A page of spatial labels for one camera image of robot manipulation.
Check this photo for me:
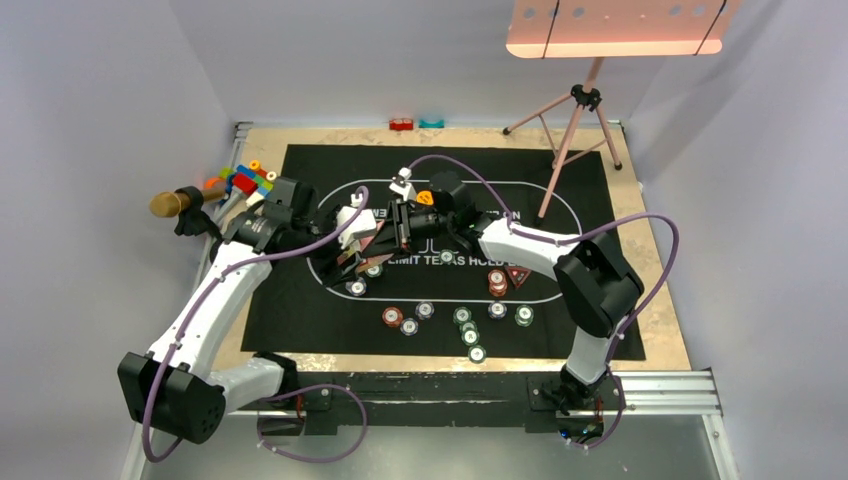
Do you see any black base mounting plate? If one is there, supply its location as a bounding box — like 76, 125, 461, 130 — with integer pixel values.
242, 371, 622, 435

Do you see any blue poker chip stack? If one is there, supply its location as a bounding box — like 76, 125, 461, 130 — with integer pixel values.
415, 301, 435, 320

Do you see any grey toy block post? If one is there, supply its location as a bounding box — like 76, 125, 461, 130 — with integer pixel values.
211, 191, 244, 225

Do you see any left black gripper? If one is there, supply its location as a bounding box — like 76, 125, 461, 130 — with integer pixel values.
291, 204, 362, 286

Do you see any red toy block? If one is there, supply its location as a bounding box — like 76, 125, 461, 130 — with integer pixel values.
388, 118, 415, 131

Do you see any teal toy block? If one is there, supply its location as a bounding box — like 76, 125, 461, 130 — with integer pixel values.
418, 118, 446, 129

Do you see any black poker table mat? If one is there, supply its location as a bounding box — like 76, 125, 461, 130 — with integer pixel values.
241, 145, 615, 359

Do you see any purple cable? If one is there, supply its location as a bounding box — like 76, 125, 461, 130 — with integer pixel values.
141, 185, 371, 465
407, 154, 682, 452

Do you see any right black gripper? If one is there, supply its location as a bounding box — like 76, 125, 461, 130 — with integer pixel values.
362, 199, 454, 264

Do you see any gold microphone head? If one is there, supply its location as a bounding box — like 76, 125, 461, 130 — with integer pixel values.
149, 187, 225, 218

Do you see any red playing card box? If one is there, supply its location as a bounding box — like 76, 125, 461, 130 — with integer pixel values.
337, 240, 372, 272

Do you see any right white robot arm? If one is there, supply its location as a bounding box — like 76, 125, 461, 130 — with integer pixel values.
362, 172, 645, 407

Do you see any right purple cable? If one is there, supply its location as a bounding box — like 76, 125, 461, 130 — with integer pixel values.
407, 154, 682, 452

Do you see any aluminium rail frame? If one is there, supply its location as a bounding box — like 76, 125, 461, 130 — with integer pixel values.
122, 371, 737, 479

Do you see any red backed card deck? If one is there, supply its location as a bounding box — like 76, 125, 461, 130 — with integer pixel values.
363, 220, 399, 259

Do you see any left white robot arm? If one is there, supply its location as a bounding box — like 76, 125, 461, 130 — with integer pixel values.
117, 180, 373, 462

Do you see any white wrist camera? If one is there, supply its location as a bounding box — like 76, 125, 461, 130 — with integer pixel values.
336, 206, 378, 248
389, 167, 417, 201

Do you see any triangular all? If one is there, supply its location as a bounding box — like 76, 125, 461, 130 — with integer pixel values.
506, 266, 532, 289

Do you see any green poker chip stack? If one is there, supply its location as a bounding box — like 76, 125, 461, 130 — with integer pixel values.
452, 306, 472, 326

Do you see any red poker chip stack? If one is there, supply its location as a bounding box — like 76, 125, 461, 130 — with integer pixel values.
381, 306, 404, 328

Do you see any single green poker chip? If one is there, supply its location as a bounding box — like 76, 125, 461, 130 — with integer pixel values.
365, 264, 384, 278

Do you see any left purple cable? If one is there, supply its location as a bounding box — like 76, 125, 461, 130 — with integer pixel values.
141, 185, 371, 465

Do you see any small green chip stack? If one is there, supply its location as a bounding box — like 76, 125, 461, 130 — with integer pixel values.
514, 305, 534, 327

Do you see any colourful toy block vehicle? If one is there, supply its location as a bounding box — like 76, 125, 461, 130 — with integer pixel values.
203, 160, 278, 198

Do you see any pink perforated panel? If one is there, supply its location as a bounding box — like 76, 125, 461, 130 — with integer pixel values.
506, 0, 742, 59

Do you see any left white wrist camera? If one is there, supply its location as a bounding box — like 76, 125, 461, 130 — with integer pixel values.
336, 206, 378, 248

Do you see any small red chip stack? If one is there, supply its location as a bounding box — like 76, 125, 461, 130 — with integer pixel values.
487, 269, 508, 297

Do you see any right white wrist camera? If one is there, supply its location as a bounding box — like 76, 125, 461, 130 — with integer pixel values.
389, 167, 417, 201

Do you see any pink tripod stand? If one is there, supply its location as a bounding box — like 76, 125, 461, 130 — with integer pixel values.
502, 57, 623, 226

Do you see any single blue poker chip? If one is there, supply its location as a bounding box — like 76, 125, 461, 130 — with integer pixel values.
345, 278, 368, 297

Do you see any orange big blind button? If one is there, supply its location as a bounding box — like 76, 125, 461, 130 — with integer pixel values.
416, 190, 434, 206

